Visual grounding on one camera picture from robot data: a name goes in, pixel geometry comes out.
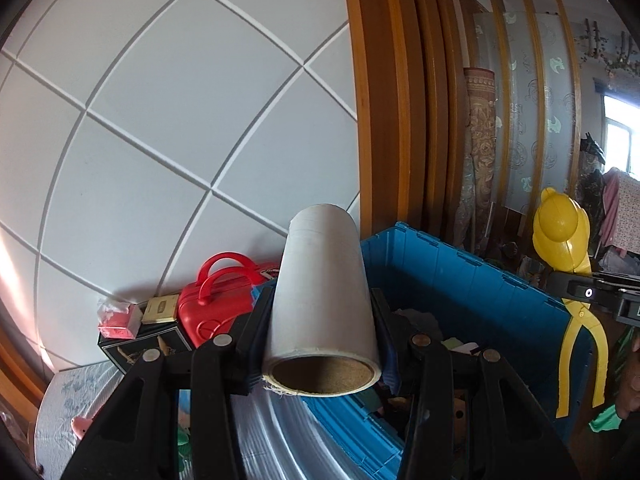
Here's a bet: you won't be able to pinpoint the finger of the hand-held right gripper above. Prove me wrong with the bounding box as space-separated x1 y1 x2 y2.
544 269 640 326

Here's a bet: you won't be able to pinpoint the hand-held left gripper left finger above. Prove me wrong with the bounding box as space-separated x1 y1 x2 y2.
60 287 276 480

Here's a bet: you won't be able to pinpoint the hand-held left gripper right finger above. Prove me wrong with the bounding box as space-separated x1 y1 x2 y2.
370 287 581 480

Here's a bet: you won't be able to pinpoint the white film roll cardboard core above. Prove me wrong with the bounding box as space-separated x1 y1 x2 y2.
261 203 383 397

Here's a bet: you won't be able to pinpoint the yellow duck-shaped tongs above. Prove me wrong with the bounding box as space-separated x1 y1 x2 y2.
531 187 608 420

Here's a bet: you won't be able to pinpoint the blue plastic crate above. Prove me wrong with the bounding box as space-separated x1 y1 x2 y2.
252 221 593 480

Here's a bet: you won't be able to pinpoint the red toy suitcase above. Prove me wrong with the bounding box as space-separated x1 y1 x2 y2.
177 252 278 351

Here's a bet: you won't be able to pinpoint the hanging pink garment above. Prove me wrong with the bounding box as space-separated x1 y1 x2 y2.
600 167 640 256

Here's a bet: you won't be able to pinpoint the gold small box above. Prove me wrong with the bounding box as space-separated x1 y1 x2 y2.
141 296 181 324

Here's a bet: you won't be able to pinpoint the green cloth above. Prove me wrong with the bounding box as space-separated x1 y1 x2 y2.
589 404 623 433

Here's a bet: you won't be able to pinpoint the black gift box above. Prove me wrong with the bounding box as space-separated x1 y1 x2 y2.
97 321 193 375

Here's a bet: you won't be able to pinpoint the pink tissue box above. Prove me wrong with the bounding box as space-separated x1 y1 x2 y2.
97 297 143 339

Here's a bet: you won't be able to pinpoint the window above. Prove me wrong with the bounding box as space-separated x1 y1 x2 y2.
602 92 640 176

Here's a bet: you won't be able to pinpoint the pink pig plush red dress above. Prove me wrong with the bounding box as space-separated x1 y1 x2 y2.
70 412 101 443

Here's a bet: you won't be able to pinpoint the frosted glass wooden door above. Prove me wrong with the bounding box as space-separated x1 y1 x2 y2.
447 0 583 241

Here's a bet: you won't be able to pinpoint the rolled patterned carpet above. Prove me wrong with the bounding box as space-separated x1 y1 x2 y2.
452 66 501 256

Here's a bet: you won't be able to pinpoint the artificial vine garland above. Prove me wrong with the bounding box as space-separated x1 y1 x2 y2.
575 20 640 78

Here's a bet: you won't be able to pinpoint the white padded wooden-framed headboard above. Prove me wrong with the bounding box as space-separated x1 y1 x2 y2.
0 0 466 376

